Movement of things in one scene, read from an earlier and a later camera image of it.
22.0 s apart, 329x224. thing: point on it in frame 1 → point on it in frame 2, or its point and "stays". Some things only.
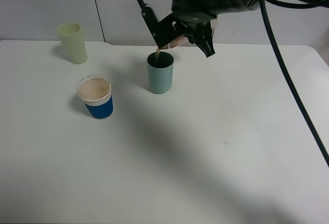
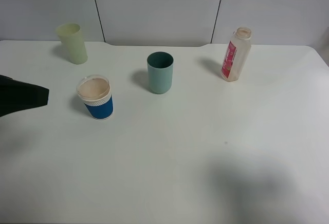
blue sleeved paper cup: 95,91 stays
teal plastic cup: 160,71 stays
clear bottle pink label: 183,39 → 237,55
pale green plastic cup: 72,41 stays
